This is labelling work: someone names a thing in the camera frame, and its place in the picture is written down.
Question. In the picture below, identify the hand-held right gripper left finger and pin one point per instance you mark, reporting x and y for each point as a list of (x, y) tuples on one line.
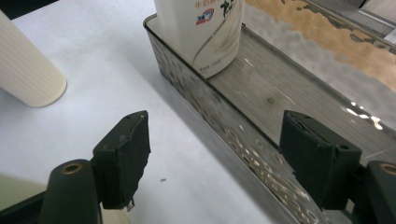
[(124, 161)]

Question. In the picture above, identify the white bottle with blue pump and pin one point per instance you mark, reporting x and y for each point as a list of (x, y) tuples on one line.
[(202, 37)]

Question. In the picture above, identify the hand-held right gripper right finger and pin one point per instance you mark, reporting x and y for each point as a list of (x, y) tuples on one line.
[(314, 161)]

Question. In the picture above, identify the cream ribbed cup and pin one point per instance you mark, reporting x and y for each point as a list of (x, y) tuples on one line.
[(28, 68)]

